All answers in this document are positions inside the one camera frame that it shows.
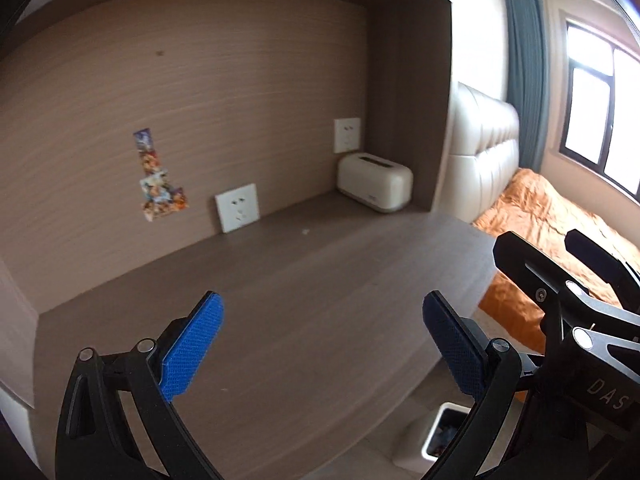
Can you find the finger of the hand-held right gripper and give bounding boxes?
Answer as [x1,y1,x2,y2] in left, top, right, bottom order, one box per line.
[565,229,640,311]
[492,231,640,343]

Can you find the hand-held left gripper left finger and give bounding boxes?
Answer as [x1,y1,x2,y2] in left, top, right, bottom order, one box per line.
[55,290,226,480]

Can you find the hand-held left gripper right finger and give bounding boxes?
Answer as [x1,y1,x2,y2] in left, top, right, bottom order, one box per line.
[422,290,525,480]

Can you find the white trash bin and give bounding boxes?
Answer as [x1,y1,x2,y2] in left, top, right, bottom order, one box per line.
[394,402,473,477]

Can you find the orange bed blanket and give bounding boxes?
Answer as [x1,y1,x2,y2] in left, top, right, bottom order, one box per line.
[472,167,640,356]

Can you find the cream padded headboard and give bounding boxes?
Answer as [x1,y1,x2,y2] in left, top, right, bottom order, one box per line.
[442,81,521,225]

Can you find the dark-framed window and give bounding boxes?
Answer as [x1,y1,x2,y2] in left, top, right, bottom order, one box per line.
[547,7,640,196]

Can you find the cream tissue box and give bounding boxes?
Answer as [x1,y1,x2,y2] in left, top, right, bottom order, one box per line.
[336,152,415,214]

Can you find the grey-blue curtain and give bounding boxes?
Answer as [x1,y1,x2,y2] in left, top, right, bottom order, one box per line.
[500,0,551,173]

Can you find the wooden shelf unit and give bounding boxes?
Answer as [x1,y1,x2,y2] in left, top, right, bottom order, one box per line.
[0,0,458,408]

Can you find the white wall socket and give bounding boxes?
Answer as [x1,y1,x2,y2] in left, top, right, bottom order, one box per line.
[333,117,362,154]
[215,183,261,234]

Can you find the colourful cartoon wall stickers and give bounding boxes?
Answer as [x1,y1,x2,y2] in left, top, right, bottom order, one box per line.
[132,129,192,222]

